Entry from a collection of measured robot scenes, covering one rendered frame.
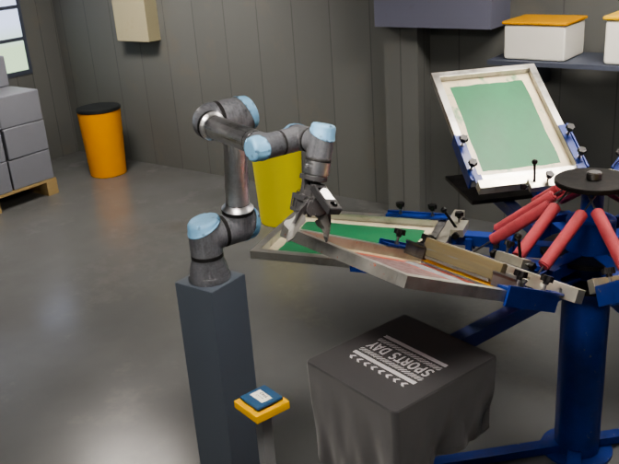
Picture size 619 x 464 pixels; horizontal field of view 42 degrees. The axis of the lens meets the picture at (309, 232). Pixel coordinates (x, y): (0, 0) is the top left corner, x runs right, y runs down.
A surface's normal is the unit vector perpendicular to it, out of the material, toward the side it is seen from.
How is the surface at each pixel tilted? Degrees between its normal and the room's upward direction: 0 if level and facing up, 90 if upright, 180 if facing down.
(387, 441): 90
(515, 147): 32
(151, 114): 90
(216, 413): 90
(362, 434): 91
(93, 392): 0
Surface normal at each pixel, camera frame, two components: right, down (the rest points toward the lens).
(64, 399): -0.07, -0.93
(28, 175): 0.80, 0.17
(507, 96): 0.03, -0.60
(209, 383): -0.59, 0.33
